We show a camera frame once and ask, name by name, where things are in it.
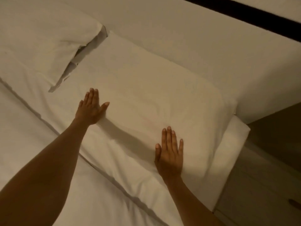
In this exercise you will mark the person's right hand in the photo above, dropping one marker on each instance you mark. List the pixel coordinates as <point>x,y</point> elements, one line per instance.
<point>169,162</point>

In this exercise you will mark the person's left hand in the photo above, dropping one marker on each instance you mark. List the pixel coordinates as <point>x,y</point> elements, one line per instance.
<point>89,112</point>

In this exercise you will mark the person's left middle finger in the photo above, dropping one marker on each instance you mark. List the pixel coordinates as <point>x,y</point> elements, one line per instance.
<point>91,96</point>

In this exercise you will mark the person's left little finger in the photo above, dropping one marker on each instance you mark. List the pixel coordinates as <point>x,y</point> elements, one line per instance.
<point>80,104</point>

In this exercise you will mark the person's right thumb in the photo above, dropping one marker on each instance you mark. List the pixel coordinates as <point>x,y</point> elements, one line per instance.
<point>157,152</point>

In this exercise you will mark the person's left thumb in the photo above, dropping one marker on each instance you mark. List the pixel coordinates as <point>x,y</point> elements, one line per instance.
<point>104,107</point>

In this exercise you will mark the person's right middle finger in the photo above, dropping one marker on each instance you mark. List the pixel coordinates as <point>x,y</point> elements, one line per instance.
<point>169,138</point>

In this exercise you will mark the person's right little finger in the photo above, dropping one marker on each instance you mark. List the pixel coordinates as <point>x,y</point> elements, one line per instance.
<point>180,148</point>

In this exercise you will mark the smooth white pillow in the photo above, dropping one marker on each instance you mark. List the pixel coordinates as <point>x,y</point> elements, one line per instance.
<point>150,96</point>

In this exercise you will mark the person's left forearm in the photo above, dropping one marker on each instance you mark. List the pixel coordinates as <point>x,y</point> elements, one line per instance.
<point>40,176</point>

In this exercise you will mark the person's right forearm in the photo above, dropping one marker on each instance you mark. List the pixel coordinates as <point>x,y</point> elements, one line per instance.
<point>190,207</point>

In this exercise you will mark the white bed sheet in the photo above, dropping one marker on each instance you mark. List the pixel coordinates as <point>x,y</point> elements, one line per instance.
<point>21,138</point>

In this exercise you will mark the white pillow with open end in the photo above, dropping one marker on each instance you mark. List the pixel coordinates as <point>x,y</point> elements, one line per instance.
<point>40,37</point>

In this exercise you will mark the pale bedside cabinet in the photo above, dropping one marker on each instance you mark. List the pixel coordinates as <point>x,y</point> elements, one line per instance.
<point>261,188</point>

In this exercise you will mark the white padded headboard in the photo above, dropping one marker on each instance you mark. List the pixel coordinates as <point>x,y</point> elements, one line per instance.
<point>211,47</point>

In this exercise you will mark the black headboard strip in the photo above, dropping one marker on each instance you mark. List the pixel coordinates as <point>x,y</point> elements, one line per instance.
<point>249,15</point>

